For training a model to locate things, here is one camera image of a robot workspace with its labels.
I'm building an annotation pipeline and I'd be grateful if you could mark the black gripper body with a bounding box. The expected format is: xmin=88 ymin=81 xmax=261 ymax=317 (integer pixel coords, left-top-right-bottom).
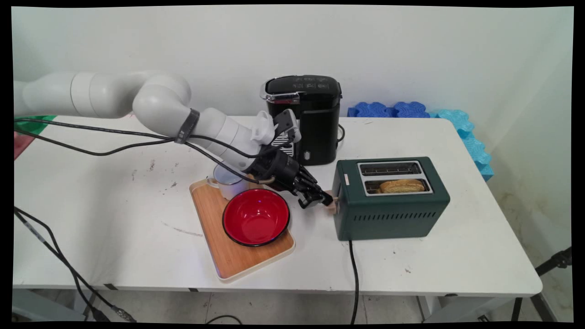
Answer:
xmin=249 ymin=149 xmax=305 ymax=192

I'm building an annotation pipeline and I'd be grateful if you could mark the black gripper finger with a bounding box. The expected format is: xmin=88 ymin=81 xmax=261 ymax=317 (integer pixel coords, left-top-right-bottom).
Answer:
xmin=298 ymin=167 xmax=334 ymax=205
xmin=294 ymin=184 xmax=321 ymax=210

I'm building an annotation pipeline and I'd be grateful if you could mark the beige toaster lever knob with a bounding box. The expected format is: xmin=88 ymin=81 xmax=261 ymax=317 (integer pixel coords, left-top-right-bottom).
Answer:
xmin=324 ymin=190 xmax=339 ymax=216

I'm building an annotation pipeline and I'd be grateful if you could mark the toasted bread slice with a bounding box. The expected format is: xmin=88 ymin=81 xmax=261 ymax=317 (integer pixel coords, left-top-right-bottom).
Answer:
xmin=377 ymin=179 xmax=425 ymax=194

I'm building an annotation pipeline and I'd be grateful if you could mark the white enamel mug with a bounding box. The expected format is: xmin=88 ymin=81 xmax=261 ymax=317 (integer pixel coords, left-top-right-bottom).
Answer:
xmin=207 ymin=164 xmax=250 ymax=201

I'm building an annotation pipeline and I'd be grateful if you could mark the red bowl with black rim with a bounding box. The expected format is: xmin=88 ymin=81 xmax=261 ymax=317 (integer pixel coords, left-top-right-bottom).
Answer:
xmin=222 ymin=188 xmax=291 ymax=247

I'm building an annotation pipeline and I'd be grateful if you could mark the black coffee machine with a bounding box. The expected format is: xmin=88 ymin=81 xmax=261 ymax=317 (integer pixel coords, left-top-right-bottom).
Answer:
xmin=261 ymin=74 xmax=343 ymax=166

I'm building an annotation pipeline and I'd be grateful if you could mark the dark green two-slot toaster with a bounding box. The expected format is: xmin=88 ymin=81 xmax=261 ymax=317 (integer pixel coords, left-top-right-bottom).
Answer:
xmin=332 ymin=157 xmax=451 ymax=241

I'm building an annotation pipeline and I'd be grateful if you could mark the wooden serving tray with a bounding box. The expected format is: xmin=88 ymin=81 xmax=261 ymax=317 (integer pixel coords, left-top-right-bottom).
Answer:
xmin=189 ymin=178 xmax=296 ymax=281

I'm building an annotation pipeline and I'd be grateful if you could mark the dark blue foam mat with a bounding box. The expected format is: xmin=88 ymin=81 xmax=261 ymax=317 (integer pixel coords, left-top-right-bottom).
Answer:
xmin=394 ymin=101 xmax=431 ymax=118
xmin=347 ymin=101 xmax=400 ymax=118

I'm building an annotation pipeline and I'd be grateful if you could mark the light blue foam mat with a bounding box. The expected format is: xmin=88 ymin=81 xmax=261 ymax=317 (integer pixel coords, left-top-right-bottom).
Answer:
xmin=461 ymin=133 xmax=495 ymax=182
xmin=430 ymin=109 xmax=475 ymax=138

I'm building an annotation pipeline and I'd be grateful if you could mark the black tripod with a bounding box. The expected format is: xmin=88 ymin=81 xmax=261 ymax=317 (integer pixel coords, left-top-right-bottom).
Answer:
xmin=511 ymin=247 xmax=572 ymax=323

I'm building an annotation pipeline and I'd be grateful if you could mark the green sheet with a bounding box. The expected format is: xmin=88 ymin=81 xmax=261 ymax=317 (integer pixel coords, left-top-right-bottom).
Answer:
xmin=14 ymin=115 xmax=58 ymax=136

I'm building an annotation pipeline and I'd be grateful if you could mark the red sheet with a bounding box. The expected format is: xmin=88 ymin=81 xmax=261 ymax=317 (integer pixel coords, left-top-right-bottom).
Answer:
xmin=14 ymin=132 xmax=36 ymax=160

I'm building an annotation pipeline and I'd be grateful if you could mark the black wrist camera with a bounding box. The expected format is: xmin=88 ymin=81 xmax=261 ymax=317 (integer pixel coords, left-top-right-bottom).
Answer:
xmin=272 ymin=109 xmax=302 ymax=158

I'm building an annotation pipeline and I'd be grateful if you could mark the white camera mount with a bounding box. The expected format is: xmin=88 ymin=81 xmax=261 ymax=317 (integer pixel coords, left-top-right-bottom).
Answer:
xmin=249 ymin=111 xmax=276 ymax=142

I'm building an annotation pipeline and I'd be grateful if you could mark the black toaster power cable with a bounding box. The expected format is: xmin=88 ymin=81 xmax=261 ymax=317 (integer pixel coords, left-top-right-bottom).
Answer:
xmin=348 ymin=240 xmax=361 ymax=325

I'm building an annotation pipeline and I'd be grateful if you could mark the black strap on arm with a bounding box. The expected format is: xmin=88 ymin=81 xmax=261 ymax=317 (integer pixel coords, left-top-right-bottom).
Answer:
xmin=175 ymin=109 xmax=200 ymax=144

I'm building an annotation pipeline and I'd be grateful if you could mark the black cable loop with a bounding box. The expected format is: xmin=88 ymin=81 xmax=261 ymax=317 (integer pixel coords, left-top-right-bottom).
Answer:
xmin=205 ymin=314 xmax=244 ymax=325

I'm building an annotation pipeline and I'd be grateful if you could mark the white table leg frame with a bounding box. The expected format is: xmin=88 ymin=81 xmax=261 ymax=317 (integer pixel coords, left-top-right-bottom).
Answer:
xmin=417 ymin=296 xmax=513 ymax=323

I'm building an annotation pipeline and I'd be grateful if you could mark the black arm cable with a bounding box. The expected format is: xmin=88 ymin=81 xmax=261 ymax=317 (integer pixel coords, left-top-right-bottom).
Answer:
xmin=14 ymin=118 xmax=293 ymax=159
xmin=14 ymin=127 xmax=276 ymax=185

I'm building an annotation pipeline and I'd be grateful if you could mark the black braided cable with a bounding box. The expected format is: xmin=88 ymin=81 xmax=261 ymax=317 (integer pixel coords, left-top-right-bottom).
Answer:
xmin=14 ymin=207 xmax=137 ymax=323

